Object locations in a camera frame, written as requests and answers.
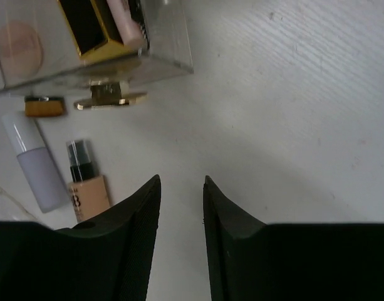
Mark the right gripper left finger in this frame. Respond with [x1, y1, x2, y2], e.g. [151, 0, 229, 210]
[0, 176, 161, 300]

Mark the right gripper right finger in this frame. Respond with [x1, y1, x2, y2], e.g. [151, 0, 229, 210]
[203, 177, 384, 300]

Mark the foundation bottle black cap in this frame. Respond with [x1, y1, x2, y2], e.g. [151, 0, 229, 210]
[66, 140, 111, 223]

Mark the white lavender bottle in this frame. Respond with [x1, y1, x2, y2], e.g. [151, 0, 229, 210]
[2, 111, 70, 213]

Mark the small black kabuki brush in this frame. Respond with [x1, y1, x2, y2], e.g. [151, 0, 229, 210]
[24, 96, 66, 118]

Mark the pink tube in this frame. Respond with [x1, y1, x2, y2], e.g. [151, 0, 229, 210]
[107, 0, 145, 50]

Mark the clear drawer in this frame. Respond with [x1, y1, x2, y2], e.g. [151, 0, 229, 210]
[0, 1, 193, 100]

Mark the round peach powder puff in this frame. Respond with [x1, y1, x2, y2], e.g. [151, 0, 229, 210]
[0, 20, 43, 79]

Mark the black gold lipstick case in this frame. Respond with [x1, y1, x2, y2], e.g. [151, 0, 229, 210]
[58, 1, 139, 63]

